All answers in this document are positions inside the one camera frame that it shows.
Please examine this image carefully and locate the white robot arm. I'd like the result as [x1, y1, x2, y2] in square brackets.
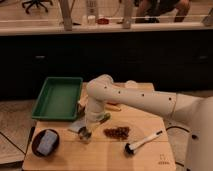
[85, 74, 213, 171]

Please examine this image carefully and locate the white cup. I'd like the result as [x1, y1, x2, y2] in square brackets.
[124, 80, 138, 89]

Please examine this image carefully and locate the green cucumber toy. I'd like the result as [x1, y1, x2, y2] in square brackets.
[100, 113, 111, 122]

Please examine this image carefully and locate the grey cloth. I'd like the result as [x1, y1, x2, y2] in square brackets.
[68, 117, 85, 133]

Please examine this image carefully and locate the yellow corn toy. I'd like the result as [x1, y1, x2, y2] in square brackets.
[106, 104, 121, 111]

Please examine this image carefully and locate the green plastic tray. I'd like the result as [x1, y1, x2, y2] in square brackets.
[32, 77, 83, 121]

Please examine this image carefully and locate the black and white brush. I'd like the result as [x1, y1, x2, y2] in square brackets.
[125, 130, 163, 155]

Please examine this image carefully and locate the blue sponge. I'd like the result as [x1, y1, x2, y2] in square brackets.
[37, 130, 57, 156]

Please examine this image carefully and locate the red object on shelf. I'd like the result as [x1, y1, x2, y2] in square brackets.
[97, 18, 109, 25]

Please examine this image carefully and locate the person in background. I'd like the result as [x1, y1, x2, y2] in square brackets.
[135, 0, 190, 23]

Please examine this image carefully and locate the black office chair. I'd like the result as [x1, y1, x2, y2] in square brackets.
[22, 0, 53, 14]

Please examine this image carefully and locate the black cable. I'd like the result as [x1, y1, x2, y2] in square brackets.
[165, 124, 191, 134]

